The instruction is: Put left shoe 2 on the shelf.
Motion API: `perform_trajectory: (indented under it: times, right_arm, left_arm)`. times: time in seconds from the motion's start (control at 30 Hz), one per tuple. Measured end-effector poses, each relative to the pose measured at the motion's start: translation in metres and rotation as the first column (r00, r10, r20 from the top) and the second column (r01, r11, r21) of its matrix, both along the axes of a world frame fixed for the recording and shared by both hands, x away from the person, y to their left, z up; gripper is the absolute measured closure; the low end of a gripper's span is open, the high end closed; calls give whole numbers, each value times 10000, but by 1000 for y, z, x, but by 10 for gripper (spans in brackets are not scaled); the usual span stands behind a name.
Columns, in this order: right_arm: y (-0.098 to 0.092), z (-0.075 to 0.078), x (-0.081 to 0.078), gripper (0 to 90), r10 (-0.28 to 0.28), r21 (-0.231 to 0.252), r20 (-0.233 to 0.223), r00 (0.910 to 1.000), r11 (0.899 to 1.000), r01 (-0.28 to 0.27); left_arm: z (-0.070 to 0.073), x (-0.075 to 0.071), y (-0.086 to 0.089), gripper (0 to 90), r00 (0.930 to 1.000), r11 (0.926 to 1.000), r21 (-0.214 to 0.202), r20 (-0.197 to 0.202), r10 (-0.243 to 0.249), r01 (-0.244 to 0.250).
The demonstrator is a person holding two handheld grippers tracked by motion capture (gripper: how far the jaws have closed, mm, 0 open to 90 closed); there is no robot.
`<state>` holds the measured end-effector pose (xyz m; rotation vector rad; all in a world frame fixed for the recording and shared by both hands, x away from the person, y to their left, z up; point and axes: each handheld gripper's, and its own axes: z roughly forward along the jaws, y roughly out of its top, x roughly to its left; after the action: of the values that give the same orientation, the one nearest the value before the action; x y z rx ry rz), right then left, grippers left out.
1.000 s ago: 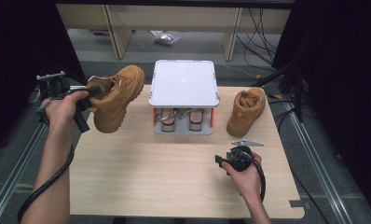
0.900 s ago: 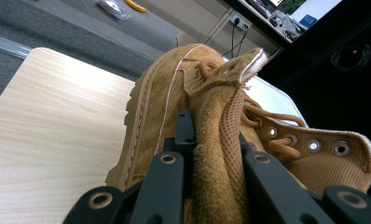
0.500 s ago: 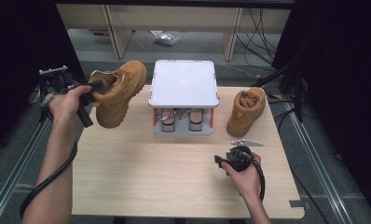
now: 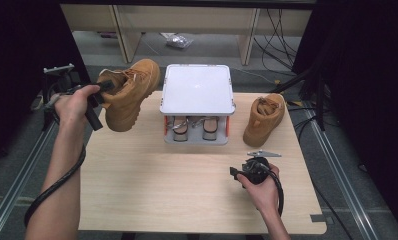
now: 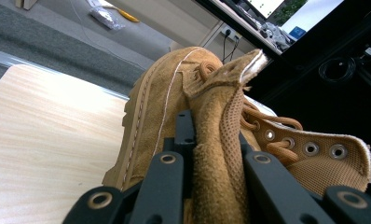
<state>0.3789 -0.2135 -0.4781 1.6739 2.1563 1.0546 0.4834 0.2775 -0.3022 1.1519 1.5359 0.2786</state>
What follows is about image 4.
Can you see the tan suede boot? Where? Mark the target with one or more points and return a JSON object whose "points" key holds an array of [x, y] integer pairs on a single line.
{"points": [[130, 96], [262, 123]]}

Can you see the dark curtain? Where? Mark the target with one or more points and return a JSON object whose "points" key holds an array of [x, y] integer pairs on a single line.
{"points": [[370, 83], [13, 50]]}

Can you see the metal floor rail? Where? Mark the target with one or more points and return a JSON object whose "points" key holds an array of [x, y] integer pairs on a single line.
{"points": [[22, 176], [342, 176]]}

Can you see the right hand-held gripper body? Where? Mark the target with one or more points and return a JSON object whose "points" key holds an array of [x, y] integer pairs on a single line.
{"points": [[257, 170]]}

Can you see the grey tape strip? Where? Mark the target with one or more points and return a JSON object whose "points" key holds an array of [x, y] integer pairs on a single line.
{"points": [[317, 218]]}

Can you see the beige wooden desk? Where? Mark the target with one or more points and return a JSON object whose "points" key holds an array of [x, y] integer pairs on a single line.
{"points": [[187, 20]]}

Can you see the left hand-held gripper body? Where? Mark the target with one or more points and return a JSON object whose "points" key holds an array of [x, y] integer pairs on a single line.
{"points": [[58, 83]]}

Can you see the person's left hand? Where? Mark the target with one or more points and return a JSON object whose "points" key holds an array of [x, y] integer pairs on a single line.
{"points": [[72, 110]]}

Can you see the person's right hand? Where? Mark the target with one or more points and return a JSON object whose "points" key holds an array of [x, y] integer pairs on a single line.
{"points": [[263, 195]]}

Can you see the clear plastic bag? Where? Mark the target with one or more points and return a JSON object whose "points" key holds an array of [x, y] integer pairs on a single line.
{"points": [[178, 41]]}

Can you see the white shoe rack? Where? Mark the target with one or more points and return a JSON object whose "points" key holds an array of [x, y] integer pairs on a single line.
{"points": [[197, 90]]}

